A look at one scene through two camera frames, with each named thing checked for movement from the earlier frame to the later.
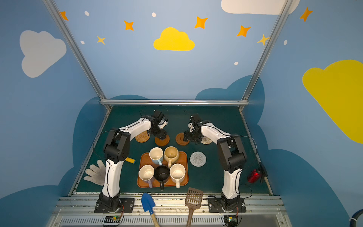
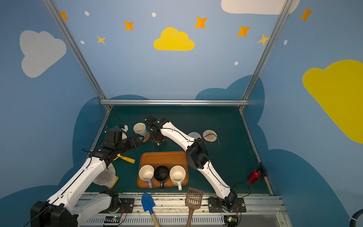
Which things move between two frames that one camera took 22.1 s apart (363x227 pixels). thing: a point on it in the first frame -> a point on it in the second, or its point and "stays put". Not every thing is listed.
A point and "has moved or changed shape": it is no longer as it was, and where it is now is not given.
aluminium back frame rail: [174, 102] stays put
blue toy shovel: [148, 204] stays put
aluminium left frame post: [58, 19] stays put
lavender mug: [146, 173] stays put
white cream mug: [177, 172] stays put
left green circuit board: [112, 219] stays put
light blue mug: [156, 155] has moved or changed shape
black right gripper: [191, 134] -> [156, 134]
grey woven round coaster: [198, 159] has moved or changed shape
